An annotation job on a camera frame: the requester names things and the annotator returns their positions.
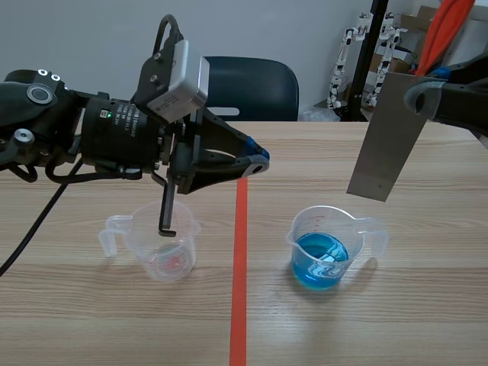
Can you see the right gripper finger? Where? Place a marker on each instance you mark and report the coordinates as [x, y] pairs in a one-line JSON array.
[[470, 68], [457, 104]]

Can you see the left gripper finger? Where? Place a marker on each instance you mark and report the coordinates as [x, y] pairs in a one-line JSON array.
[[225, 171], [228, 137]]

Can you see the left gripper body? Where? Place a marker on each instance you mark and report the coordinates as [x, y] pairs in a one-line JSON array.
[[187, 167]]

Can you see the grey metal plate orange strip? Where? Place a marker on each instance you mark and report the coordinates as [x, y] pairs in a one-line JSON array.
[[389, 137]]

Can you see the dark blue chair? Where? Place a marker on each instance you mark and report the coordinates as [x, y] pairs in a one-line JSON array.
[[259, 87]]

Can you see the brown cardboard box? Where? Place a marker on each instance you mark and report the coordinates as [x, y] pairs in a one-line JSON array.
[[413, 26]]

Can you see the empty clear plastic beaker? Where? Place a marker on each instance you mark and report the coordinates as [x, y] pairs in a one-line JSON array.
[[167, 244]]

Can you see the small white humanoid robot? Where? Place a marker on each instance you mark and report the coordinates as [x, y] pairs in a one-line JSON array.
[[387, 49], [339, 65]]

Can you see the clear beaker with blue liquid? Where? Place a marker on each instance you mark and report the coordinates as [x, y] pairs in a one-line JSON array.
[[320, 263]]

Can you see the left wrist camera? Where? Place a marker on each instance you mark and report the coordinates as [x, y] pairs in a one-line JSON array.
[[183, 84]]

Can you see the black metal rail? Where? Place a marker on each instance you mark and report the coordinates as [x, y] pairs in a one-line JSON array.
[[368, 57]]

